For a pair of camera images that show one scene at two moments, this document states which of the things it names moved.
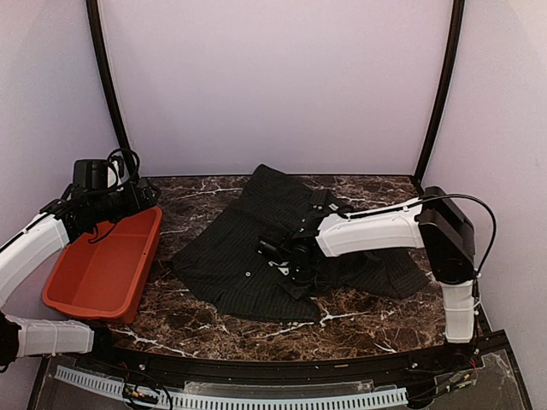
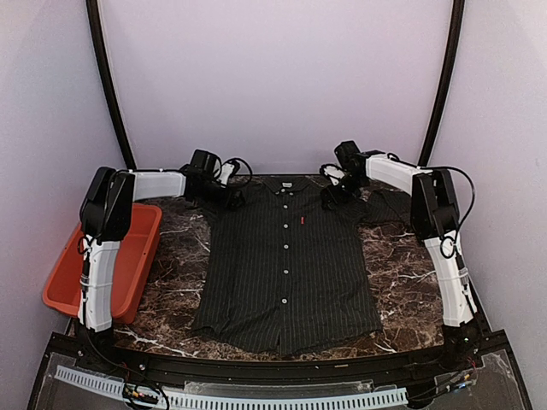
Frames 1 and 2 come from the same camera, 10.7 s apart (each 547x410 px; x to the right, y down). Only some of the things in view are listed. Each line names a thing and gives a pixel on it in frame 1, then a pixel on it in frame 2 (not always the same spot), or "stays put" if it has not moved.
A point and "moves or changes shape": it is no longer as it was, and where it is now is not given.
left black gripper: x=135 y=203 to x=230 y=201
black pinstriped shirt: x=218 y=257 moves or changes shape
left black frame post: x=102 y=57 stays put
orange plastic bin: x=108 y=277 stays put
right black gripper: x=296 y=291 to x=333 y=198
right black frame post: x=455 y=36 stays put
